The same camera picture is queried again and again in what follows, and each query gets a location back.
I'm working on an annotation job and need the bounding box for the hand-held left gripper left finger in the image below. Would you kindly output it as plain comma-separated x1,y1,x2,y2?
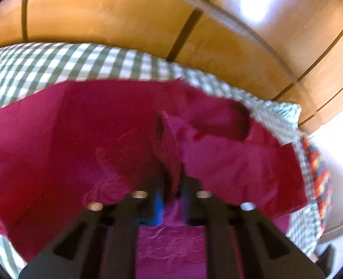
18,175,167,279

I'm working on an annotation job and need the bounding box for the multicoloured patterned cloth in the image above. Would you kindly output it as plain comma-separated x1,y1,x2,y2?
301,138,333,227

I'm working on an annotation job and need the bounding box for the green checked bedsheet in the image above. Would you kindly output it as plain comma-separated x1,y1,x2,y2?
0,42,325,278

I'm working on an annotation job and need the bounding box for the wooden panelled headboard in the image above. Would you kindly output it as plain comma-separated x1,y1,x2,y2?
0,0,343,136

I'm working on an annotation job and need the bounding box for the red garment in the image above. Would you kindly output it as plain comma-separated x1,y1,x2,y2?
0,77,309,279

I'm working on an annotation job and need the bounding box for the grey flat object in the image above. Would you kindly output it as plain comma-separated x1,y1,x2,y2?
318,216,343,245

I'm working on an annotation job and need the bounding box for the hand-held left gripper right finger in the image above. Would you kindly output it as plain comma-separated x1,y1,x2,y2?
178,177,326,279

